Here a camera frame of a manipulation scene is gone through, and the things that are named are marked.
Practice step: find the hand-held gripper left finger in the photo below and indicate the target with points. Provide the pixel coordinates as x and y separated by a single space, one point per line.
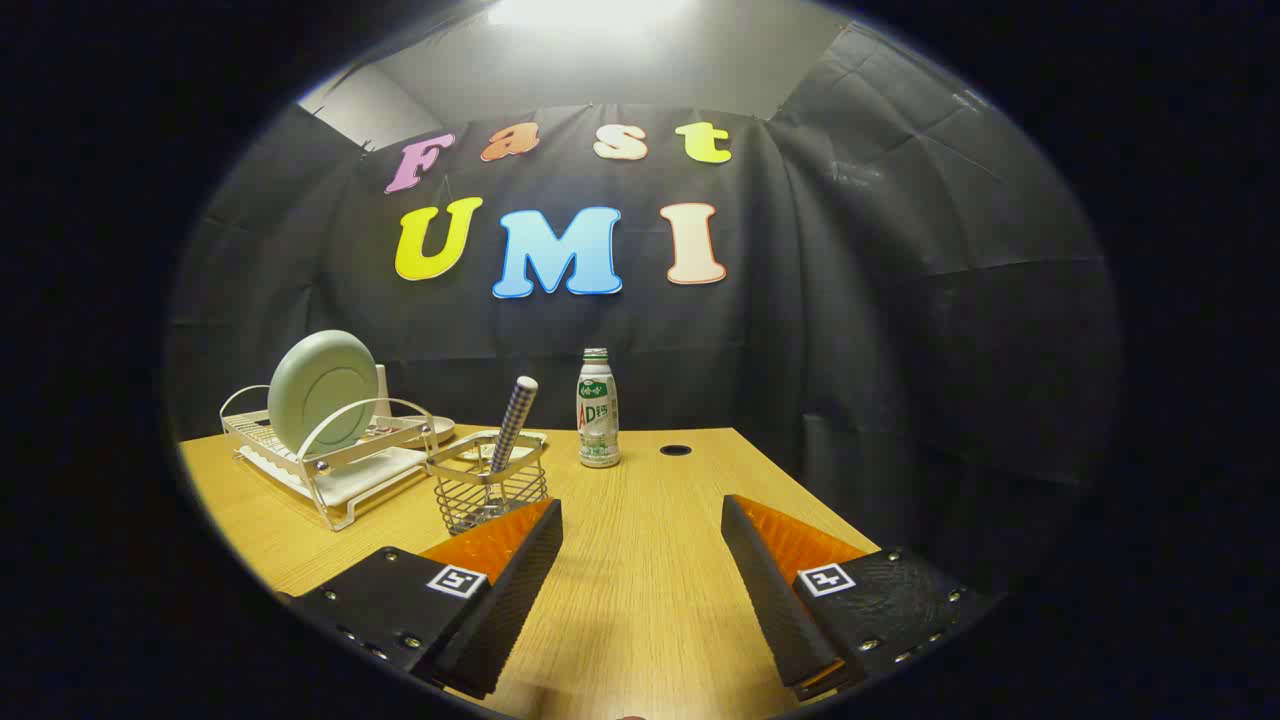
510 600

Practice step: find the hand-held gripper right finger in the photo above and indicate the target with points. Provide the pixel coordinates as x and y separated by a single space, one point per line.
775 600

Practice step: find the light green plate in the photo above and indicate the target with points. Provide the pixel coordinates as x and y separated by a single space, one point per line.
320 390

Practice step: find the white divided dish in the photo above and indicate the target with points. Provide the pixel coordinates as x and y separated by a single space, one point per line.
527 440

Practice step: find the white drain tray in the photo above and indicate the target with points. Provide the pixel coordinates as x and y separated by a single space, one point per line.
370 475

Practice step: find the white drink bottle green label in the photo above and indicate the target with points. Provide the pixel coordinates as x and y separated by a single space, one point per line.
598 415

